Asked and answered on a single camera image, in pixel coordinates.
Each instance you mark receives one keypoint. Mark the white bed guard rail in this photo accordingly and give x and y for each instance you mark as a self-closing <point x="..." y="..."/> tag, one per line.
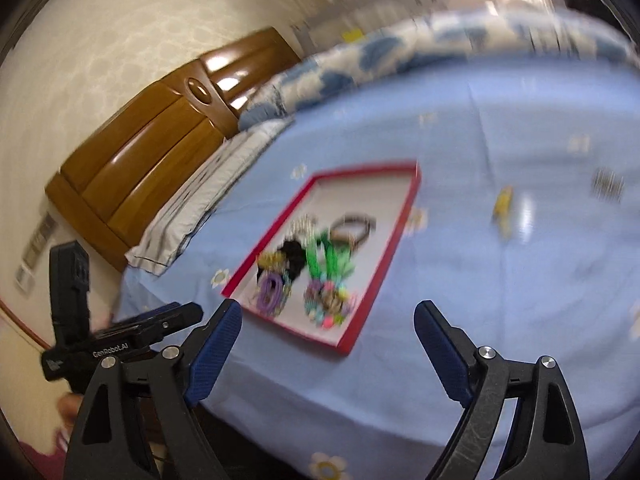
<point x="350" y="20"/>

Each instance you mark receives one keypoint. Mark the grey white pillow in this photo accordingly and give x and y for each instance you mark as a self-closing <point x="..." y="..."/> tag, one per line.
<point x="170" y="232"/>

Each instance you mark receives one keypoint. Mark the red jewelry tray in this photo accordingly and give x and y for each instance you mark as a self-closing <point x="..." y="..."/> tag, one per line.
<point x="331" y="299"/>

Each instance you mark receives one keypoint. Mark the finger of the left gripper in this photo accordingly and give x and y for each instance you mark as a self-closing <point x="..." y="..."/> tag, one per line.
<point x="189" y="314"/>
<point x="150" y="320"/>

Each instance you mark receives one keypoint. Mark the blue white patterned quilt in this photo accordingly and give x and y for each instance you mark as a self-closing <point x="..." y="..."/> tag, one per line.
<point x="437" y="38"/>

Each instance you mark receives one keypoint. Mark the person's left hand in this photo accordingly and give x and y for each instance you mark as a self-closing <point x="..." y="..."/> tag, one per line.
<point x="68" y="407"/>

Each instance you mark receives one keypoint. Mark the black velvet scrunchie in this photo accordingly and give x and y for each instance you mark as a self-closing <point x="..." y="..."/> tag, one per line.
<point x="296" y="261"/>

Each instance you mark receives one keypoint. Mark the silver rhinestone hair clip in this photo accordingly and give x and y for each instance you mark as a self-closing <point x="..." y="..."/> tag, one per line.
<point x="607" y="184"/>

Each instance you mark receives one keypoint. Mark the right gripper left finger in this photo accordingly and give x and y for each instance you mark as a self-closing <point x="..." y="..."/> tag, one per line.
<point x="108" y="440"/>

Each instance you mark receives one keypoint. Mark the blue floral bed sheet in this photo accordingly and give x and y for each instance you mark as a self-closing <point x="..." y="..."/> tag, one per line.
<point x="572" y="291"/>

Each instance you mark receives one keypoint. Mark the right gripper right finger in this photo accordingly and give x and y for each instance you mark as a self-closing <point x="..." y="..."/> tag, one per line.
<point x="545" y="440"/>

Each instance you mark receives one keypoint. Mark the gold wristwatch green face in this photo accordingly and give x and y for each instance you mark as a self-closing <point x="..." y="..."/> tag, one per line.
<point x="351" y="230"/>

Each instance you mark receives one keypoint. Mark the clear comb with beads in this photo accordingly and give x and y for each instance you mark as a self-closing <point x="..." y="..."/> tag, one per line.
<point x="514" y="214"/>

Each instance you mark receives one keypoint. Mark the yellow claw hair clip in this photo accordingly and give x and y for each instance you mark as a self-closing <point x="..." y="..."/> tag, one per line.
<point x="276" y="262"/>

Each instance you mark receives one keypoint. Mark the wooden headboard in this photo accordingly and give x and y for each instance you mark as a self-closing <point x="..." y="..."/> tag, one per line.
<point x="113" y="185"/>

